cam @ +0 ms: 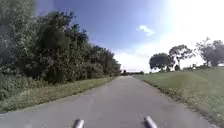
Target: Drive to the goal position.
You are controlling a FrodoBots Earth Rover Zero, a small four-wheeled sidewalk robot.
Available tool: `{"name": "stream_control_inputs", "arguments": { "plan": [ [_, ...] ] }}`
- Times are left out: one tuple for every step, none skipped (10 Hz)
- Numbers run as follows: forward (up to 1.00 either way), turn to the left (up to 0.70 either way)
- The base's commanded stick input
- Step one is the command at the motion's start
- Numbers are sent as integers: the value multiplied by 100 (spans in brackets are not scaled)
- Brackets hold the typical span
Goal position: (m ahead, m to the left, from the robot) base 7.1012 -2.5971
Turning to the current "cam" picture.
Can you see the grey asphalt path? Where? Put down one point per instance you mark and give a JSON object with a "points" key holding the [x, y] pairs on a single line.
{"points": [[113, 103]]}

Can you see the dense wood of trees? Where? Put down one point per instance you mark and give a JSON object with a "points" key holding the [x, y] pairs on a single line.
{"points": [[50, 50]]}

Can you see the row of trees on hill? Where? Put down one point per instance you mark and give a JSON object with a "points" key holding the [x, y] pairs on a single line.
{"points": [[180, 56]]}

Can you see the grass verge strip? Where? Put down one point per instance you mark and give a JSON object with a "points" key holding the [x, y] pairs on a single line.
{"points": [[50, 92]]}

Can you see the robot's own part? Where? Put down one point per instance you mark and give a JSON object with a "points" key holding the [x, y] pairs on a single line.
{"points": [[150, 122], [78, 124]]}

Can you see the grass slope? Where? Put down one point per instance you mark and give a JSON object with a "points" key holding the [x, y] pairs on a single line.
{"points": [[193, 86]]}

